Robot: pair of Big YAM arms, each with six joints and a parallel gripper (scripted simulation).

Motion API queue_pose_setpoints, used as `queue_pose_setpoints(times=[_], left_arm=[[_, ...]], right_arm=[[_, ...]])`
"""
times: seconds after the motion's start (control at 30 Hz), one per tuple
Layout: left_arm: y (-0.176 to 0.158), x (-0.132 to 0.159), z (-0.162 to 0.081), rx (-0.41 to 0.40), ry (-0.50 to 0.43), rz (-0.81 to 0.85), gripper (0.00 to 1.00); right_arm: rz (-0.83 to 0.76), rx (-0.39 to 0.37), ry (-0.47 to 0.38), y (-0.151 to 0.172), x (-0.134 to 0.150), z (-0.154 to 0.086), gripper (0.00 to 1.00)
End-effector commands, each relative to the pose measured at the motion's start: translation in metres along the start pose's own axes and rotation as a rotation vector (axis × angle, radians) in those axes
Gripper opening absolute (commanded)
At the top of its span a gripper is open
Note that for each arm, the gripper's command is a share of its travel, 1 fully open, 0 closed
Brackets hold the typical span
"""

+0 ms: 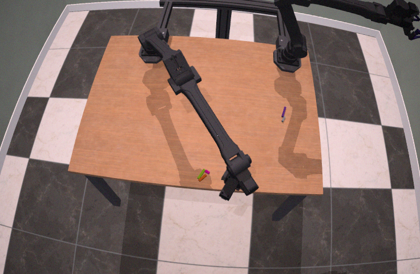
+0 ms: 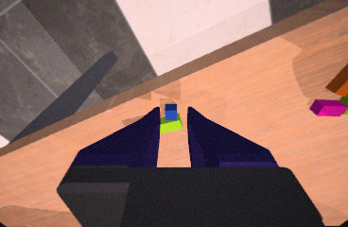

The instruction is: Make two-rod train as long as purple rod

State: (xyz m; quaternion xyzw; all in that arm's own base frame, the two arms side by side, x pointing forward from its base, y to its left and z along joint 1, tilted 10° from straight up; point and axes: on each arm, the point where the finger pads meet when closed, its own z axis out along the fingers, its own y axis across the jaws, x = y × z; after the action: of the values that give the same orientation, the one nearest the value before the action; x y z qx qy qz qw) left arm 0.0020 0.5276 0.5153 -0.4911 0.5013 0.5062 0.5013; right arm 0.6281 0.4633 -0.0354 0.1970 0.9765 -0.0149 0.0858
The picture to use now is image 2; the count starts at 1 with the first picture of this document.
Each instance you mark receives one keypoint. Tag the orange rod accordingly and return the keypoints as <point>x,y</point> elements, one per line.
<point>339,84</point>

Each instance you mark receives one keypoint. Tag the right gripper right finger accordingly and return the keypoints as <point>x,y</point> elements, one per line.
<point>221,147</point>

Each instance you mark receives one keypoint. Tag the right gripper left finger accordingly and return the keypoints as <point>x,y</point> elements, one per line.
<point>127,146</point>

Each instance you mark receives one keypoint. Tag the magenta rod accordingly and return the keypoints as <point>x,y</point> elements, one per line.
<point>323,107</point>

